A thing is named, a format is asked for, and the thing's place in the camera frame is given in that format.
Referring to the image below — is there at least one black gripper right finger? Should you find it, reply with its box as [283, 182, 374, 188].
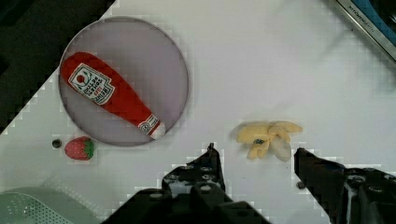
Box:
[294, 147, 396, 224]

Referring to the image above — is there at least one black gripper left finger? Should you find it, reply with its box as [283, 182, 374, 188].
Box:
[102, 144, 268, 224]

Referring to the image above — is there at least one yellow plush peeled banana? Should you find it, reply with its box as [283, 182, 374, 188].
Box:
[236, 121, 303, 162]

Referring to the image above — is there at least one red plush strawberry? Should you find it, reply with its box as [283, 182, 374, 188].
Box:
[64, 136, 94, 161]

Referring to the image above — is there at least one grey round plate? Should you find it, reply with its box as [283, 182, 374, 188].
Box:
[59, 17, 189, 147]

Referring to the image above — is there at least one red plush ketchup bottle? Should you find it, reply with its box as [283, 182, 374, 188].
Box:
[61, 52, 166, 139]

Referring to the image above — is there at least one green plastic colander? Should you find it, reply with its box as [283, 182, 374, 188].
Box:
[0, 187, 101, 224]

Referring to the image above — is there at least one silver toaster oven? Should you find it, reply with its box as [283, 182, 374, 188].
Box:
[333, 0, 396, 62]

